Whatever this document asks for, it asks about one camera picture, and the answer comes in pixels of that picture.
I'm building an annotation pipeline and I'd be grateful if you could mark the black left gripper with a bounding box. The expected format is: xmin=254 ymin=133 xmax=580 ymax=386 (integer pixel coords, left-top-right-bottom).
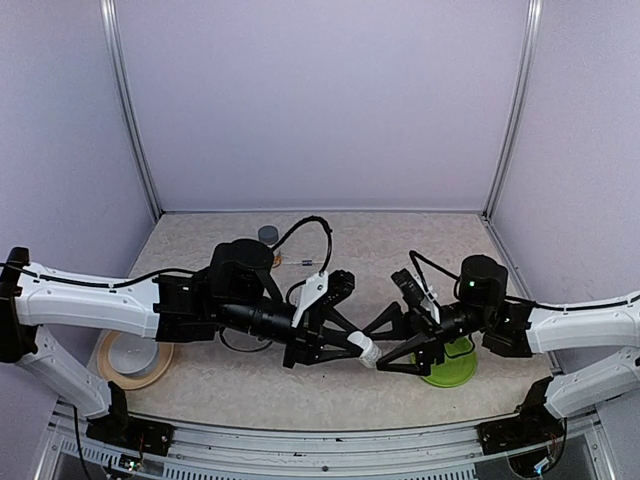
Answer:
xmin=217 ymin=296 xmax=363 ymax=370

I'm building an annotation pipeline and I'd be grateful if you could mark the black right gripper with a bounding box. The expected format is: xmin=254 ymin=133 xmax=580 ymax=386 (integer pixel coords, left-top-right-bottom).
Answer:
xmin=362 ymin=300 xmax=492 ymax=376

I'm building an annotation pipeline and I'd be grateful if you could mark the small white pill bottle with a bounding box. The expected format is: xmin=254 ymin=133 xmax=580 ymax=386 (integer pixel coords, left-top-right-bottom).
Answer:
xmin=347 ymin=331 xmax=383 ymax=370

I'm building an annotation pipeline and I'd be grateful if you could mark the clear plastic pill organizer box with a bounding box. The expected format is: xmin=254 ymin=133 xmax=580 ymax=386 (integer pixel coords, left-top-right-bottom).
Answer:
xmin=282 ymin=259 xmax=324 ymax=270

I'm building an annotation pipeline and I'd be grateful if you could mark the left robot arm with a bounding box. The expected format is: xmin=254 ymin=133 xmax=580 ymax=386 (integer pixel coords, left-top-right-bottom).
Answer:
xmin=1 ymin=238 xmax=379 ymax=445

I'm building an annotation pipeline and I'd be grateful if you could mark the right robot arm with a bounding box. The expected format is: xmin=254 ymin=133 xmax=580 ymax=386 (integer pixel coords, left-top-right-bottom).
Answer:
xmin=349 ymin=255 xmax=639 ymax=444

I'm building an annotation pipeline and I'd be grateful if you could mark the green plate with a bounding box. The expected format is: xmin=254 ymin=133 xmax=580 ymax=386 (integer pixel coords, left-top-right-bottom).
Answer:
xmin=422 ymin=337 xmax=478 ymax=388

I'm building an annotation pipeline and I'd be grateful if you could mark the white bowl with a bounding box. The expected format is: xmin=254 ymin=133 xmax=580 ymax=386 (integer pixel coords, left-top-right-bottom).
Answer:
xmin=108 ymin=333 xmax=158 ymax=378

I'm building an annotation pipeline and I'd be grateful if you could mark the beige plate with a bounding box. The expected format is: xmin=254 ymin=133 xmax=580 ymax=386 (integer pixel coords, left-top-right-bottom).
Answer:
xmin=96 ymin=331 xmax=174 ymax=391

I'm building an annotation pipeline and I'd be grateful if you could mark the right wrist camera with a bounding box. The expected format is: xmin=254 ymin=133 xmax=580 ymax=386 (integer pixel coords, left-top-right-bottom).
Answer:
xmin=391 ymin=269 xmax=441 ymax=325

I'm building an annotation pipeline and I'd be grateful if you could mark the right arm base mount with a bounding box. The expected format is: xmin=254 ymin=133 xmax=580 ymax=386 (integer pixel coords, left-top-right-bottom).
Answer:
xmin=476 ymin=377 xmax=566 ymax=455

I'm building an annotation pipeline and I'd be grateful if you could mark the right aluminium frame post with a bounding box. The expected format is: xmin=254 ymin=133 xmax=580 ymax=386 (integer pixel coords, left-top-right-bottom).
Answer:
xmin=482 ymin=0 xmax=544 ymax=223

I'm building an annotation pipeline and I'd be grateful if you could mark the aluminium frame post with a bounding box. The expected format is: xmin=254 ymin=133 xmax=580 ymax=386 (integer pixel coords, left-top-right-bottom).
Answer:
xmin=482 ymin=0 xmax=544 ymax=223
xmin=99 ymin=0 xmax=164 ymax=223

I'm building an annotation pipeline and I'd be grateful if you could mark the front aluminium rail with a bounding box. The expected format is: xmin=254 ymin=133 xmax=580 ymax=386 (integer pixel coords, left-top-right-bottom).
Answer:
xmin=34 ymin=399 xmax=616 ymax=480

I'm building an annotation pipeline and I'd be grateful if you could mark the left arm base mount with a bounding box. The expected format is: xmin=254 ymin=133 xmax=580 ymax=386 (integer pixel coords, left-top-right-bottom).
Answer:
xmin=86 ymin=381 xmax=174 ymax=457

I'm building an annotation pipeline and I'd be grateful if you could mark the left aluminium frame post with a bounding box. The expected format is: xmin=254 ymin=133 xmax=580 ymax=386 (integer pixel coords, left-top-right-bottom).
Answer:
xmin=99 ymin=0 xmax=164 ymax=223

